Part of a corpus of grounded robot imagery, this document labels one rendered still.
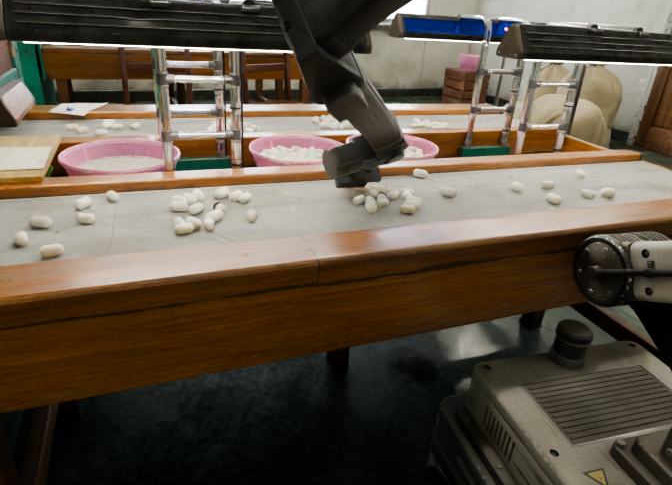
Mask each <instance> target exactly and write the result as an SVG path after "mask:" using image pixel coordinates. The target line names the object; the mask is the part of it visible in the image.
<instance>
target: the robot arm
mask: <svg viewBox="0 0 672 485"><path fill-rule="evenodd" d="M411 1H413V0H272V2H273V5H274V8H275V11H276V13H277V16H278V19H279V21H280V24H281V27H282V29H283V32H284V35H285V38H286V40H287V43H288V45H289V47H290V49H291V51H292V52H293V54H294V56H295V59H296V61H297V63H298V66H299V69H300V72H301V75H302V78H303V80H304V83H305V85H306V87H307V90H308V92H309V95H310V97H311V99H314V102H315V103H316V104H318V105H325V107H326V109H327V112H328V113H329V114H330V115H331V116H333V117H334V118H335V119H336V120H337V121H338V122H339V123H340V122H343V121H345V120H347V121H348V122H349V123H350V124H351V125H352V126H353V127H354V128H355V129H356V130H358V131H359V132H360V133H361V134H362V135H360V136H357V137H354V138H353V139H352V140H353V142H349V143H346V144H343V145H339V146H336V147H334V148H331V149H327V150H324V151H323V154H322V162H323V166H324V169H325V172H326V174H327V175H328V176H329V177H330V178H331V179H334V178H335V185H336V187H337V188H346V189H347V188H360V187H365V186H366V185H367V183H370V182H377V183H379V182H380V181H381V180H382V178H381V173H380V169H379V165H380V166H381V165H384V164H385V165H387V164H391V163H394V162H397V161H400V160H401V159H402V158H403V157H404V156H405V154H404V150H405V149H407V148H408V144H407V141H406V139H405V137H404V135H403V132H402V130H401V128H400V126H399V123H398V121H397V119H396V116H395V114H394V112H393V111H392V109H390V108H388V107H387V106H386V104H385V103H384V101H383V100H382V98H381V96H380V94H379V93H378V92H377V90H376V89H375V87H374V86H373V84H372V83H371V81H370V79H369V78H368V76H367V75H366V73H365V72H364V69H363V68H362V67H361V65H360V64H359V62H358V60H357V58H356V56H355V54H354V52H353V48H354V47H355V45H356V44H357V43H358V42H359V41H360V40H361V39H362V38H363V37H364V36H366V35H367V34H368V33H369V32H370V31H371V30H372V29H374V28H375V27H376V26H377V25H378V24H380V23H381V22H382V21H384V20H385V19H386V18H388V17H389V16H391V15H392V14H393V13H395V12H396V11H398V10H399V9H401V8H402V7H404V6H405V5H407V4H408V3H410V2H411Z"/></svg>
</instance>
